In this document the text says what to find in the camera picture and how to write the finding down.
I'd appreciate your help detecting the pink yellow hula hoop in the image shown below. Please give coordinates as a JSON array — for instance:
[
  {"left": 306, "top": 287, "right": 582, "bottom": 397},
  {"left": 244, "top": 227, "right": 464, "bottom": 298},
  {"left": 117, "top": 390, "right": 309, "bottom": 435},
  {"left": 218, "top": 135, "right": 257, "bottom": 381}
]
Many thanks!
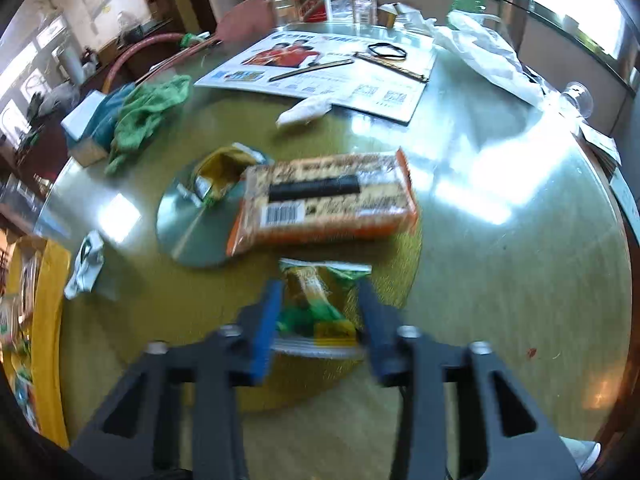
[{"left": 102, "top": 31, "right": 188, "bottom": 94}]

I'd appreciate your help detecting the white thermos mug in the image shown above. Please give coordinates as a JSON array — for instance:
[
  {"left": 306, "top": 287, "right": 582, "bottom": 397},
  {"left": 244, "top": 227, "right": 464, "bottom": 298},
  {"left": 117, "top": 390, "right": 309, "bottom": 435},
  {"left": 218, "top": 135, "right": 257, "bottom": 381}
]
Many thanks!
[{"left": 58, "top": 42, "right": 86, "bottom": 86}]

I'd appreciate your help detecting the crumpled yellow wrapper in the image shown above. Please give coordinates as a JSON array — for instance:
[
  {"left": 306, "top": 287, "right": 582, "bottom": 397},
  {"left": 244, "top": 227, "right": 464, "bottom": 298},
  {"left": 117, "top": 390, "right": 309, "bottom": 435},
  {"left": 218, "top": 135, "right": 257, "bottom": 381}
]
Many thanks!
[{"left": 189, "top": 142, "right": 273, "bottom": 206}]

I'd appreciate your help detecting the printed poster sheet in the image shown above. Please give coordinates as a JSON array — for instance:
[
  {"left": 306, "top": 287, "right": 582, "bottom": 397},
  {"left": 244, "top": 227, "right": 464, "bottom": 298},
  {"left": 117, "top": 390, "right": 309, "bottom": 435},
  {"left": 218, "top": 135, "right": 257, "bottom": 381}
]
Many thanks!
[{"left": 195, "top": 30, "right": 436, "bottom": 124}]

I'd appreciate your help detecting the white crumpled tissue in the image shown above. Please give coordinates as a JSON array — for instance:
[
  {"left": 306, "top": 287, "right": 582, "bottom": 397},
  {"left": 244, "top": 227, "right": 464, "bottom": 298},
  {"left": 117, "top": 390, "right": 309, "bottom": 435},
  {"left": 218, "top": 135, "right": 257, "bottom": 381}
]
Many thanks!
[{"left": 276, "top": 96, "right": 332, "bottom": 129}]

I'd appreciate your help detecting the yellow cardboard tray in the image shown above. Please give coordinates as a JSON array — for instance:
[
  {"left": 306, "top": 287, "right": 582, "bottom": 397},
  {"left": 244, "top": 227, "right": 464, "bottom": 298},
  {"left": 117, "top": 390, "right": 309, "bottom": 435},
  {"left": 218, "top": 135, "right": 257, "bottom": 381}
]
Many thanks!
[{"left": 1, "top": 236, "right": 70, "bottom": 448}]

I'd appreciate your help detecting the green cloth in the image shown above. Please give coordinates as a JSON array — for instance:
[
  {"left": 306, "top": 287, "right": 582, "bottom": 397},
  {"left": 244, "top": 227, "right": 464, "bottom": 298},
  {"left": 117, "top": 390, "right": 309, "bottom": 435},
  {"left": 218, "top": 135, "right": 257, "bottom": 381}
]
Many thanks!
[{"left": 104, "top": 75, "right": 192, "bottom": 176}]

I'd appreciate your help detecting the small green snack packet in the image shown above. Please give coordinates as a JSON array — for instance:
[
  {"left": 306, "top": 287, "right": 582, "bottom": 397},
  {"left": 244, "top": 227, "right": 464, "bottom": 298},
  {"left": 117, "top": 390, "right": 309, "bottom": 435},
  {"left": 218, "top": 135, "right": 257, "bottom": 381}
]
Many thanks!
[{"left": 271, "top": 258, "right": 372, "bottom": 360}]

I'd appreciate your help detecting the small clear liquor bottle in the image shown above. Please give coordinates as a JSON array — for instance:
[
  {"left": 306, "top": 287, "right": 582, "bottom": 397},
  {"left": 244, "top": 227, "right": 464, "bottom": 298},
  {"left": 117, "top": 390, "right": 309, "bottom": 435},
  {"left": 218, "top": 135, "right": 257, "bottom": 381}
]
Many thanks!
[{"left": 352, "top": 0, "right": 378, "bottom": 25}]

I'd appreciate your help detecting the crumpled white wrapper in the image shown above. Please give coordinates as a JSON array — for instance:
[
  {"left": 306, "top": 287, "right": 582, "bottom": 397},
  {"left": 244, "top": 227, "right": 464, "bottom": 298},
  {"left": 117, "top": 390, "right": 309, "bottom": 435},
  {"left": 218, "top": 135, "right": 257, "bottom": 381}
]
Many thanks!
[{"left": 64, "top": 231, "right": 105, "bottom": 300}]

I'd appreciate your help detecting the orange biscuit package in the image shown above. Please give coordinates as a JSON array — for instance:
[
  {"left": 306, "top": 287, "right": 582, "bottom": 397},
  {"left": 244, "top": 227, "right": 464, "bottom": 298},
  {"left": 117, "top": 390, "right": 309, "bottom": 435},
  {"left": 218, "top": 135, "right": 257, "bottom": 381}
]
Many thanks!
[{"left": 226, "top": 150, "right": 419, "bottom": 257}]

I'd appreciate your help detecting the black hair tie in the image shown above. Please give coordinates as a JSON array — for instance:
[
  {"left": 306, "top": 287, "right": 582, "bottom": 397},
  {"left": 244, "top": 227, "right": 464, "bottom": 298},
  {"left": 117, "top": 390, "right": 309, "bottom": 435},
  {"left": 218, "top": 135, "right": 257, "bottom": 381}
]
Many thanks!
[{"left": 366, "top": 41, "right": 407, "bottom": 61}]

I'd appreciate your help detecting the white plastic bag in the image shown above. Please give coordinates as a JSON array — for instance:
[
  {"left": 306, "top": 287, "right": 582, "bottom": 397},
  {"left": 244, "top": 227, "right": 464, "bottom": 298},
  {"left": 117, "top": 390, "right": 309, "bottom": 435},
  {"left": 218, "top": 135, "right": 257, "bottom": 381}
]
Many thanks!
[{"left": 431, "top": 10, "right": 544, "bottom": 107}]

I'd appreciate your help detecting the teal tissue box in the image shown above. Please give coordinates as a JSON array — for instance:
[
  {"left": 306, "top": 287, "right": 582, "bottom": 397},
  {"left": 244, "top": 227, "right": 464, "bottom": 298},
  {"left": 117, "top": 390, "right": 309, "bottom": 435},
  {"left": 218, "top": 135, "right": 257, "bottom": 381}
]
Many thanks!
[{"left": 61, "top": 82, "right": 136, "bottom": 168}]

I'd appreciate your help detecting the pink fly swatter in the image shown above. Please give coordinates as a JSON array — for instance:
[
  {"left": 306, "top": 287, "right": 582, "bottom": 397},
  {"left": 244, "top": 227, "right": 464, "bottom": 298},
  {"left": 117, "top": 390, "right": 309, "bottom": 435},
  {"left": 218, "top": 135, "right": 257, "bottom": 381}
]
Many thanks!
[{"left": 136, "top": 0, "right": 276, "bottom": 86}]

